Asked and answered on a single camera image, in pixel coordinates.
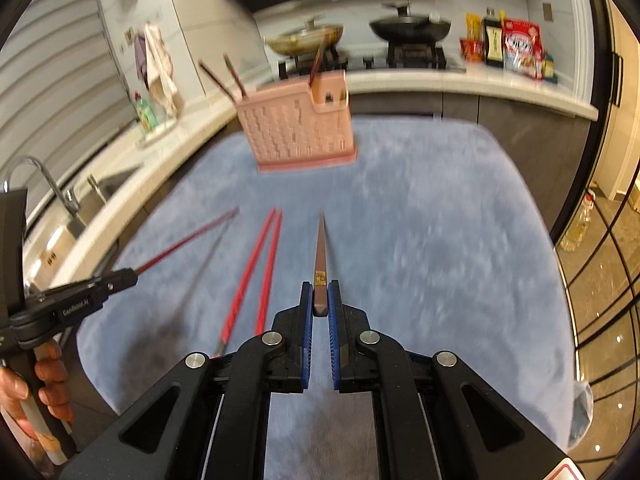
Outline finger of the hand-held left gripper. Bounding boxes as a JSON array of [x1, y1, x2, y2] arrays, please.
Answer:
[[55, 267, 140, 324]]

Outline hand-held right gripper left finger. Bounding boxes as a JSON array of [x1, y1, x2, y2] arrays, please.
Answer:
[[60, 281, 315, 480]]

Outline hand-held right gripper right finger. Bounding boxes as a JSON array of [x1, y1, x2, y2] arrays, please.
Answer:
[[327, 281, 573, 480]]

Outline bright red chopstick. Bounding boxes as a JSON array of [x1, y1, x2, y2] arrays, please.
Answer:
[[212, 207, 277, 358], [254, 211, 284, 337]]

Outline brown chopstick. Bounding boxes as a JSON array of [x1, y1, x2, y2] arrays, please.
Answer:
[[312, 212, 331, 317]]

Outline maroon chopstick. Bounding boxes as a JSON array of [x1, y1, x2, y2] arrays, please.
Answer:
[[136, 206, 241, 276]]

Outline pink perforated utensil basket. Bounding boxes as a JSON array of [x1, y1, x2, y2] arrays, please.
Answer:
[[235, 70, 358, 175]]

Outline dark red chopstick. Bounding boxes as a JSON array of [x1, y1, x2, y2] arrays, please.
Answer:
[[198, 61, 236, 101], [223, 54, 248, 98]]

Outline person's left hand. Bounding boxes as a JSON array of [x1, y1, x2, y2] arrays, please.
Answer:
[[0, 354, 76, 443]]

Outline steel sink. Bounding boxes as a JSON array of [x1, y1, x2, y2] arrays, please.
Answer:
[[22, 170, 136, 281]]

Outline chrome faucet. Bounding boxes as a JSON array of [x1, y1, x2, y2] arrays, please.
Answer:
[[4, 156, 81, 226]]

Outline blue-grey plush blanket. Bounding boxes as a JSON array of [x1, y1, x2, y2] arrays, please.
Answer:
[[75, 115, 593, 480]]

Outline green dish soap bottle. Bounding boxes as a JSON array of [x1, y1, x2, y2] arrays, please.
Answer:
[[134, 91, 160, 131]]

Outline white window blinds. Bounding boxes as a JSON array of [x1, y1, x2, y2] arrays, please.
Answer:
[[0, 0, 141, 186]]

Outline white hanging towel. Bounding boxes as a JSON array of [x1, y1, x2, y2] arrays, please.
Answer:
[[144, 22, 180, 118]]

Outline purple hanging cloth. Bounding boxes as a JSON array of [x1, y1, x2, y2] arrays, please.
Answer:
[[132, 34, 151, 83]]

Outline clear plastic bag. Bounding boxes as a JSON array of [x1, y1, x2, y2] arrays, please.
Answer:
[[567, 379, 595, 453]]

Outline cooking oil bottle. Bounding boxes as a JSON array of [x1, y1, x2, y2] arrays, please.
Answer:
[[559, 191, 598, 253]]

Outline black framed glass door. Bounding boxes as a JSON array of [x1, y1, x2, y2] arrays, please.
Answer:
[[550, 0, 640, 461]]

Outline beige wok with lid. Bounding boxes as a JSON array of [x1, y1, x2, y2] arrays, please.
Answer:
[[263, 17, 346, 57]]

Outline black gas stove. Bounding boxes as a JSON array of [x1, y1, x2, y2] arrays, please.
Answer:
[[277, 42, 468, 81]]

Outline black wok with lid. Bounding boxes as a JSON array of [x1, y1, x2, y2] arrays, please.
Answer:
[[369, 2, 452, 43]]

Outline dark soy sauce bottle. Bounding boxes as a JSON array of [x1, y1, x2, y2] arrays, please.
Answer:
[[482, 8, 506, 68]]

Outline yellow snack packet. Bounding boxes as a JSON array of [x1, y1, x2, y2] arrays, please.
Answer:
[[466, 12, 487, 43]]

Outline red cereal bag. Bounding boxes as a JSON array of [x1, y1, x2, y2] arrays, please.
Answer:
[[502, 18, 545, 80]]

